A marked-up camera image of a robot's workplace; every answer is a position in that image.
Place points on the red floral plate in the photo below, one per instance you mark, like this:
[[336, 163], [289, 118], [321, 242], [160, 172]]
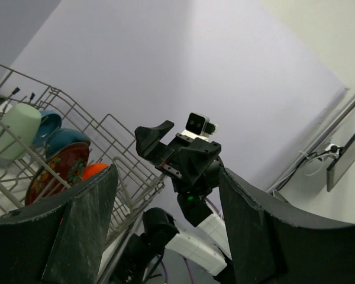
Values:
[[64, 168]]

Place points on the grey wire dish rack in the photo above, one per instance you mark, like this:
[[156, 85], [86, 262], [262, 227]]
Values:
[[111, 143]]

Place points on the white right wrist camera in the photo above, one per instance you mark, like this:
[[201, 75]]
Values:
[[199, 126]]

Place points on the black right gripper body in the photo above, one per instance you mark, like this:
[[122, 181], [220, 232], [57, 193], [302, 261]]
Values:
[[192, 163]]

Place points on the light blue ceramic bowl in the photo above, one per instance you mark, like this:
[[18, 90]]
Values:
[[50, 122]]

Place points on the pale green cup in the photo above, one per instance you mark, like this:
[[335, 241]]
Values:
[[18, 128]]

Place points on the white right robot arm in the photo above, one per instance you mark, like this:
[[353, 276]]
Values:
[[143, 253]]

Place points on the orange bowl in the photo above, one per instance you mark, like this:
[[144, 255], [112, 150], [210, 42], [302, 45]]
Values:
[[92, 170]]

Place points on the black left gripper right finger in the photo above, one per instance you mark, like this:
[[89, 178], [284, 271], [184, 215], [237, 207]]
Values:
[[272, 241]]

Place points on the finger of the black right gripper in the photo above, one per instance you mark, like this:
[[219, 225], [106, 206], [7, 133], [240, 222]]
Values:
[[148, 145]]

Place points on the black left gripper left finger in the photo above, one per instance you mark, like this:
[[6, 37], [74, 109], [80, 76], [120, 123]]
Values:
[[61, 238]]

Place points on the dark teal floral bowl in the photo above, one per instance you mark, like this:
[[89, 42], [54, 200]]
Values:
[[62, 138]]

